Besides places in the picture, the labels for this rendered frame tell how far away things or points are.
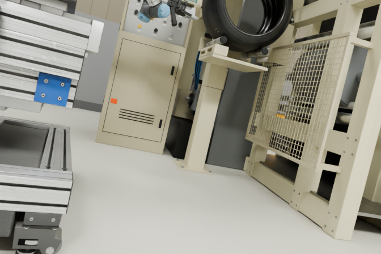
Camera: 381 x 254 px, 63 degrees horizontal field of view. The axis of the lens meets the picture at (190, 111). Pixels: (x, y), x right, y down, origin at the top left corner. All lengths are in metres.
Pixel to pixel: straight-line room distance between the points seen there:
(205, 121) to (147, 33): 0.86
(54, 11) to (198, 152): 1.61
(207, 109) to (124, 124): 0.70
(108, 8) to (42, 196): 4.02
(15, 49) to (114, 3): 3.87
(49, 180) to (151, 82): 1.75
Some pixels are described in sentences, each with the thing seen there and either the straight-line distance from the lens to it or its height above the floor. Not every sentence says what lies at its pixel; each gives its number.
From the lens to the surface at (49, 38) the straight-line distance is 0.97.
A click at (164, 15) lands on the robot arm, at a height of 0.93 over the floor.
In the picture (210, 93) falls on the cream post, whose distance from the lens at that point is 2.29.
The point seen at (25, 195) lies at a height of 0.18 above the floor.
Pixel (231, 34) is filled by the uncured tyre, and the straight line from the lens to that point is 1.97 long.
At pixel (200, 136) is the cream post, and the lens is 2.30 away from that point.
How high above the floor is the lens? 0.52
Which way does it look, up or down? 3 degrees down
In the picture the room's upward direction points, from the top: 13 degrees clockwise
